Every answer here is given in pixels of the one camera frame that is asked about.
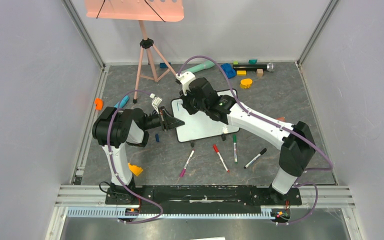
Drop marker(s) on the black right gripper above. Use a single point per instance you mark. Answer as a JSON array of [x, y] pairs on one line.
[[185, 101]]

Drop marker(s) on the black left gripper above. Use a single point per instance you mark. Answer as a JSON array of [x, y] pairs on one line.
[[168, 122]]

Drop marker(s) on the black framed whiteboard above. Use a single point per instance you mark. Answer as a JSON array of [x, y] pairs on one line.
[[197, 126]]

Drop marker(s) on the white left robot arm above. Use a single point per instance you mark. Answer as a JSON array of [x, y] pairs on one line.
[[114, 129]]

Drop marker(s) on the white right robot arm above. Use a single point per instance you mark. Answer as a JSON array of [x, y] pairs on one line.
[[294, 141]]

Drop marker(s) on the red whiteboard marker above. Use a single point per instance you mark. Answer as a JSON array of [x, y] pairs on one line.
[[221, 158]]

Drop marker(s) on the purple whiteboard marker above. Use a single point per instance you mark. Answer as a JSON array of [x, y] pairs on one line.
[[183, 171]]

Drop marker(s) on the green whiteboard marker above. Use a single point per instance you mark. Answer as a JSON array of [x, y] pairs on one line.
[[234, 139]]

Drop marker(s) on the black whiteboard marker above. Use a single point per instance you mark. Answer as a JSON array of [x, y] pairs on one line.
[[263, 151]]

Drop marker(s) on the mint green toy microphone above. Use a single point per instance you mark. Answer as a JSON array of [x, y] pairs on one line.
[[200, 67]]

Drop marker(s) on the blue toy car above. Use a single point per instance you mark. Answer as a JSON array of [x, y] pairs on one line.
[[228, 70]]

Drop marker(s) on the dark blue block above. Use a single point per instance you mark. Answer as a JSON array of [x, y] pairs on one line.
[[163, 65]]

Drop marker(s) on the blue toy microphone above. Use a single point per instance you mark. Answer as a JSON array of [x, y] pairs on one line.
[[122, 102]]

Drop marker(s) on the yellow rectangular block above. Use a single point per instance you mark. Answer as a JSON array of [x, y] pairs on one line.
[[241, 72]]

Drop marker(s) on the yellow oval block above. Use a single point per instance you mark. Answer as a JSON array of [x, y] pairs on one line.
[[246, 83]]

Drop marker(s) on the orange stair block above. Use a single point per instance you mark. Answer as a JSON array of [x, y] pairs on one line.
[[136, 170]]

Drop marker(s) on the teal block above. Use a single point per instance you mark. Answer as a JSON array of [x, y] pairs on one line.
[[252, 61]]

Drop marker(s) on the beige wooden cube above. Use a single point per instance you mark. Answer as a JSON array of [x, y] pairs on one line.
[[259, 72]]

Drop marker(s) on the small orange block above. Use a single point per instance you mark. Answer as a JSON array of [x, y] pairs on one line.
[[98, 102]]

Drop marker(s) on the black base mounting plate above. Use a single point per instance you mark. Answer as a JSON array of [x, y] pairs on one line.
[[201, 199]]

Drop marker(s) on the black silver microphone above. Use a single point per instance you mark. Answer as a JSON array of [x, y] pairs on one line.
[[269, 67]]

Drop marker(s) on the pink music stand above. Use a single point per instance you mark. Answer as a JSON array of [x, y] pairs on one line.
[[166, 11]]

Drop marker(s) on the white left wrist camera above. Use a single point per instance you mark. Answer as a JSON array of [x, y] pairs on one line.
[[156, 101]]

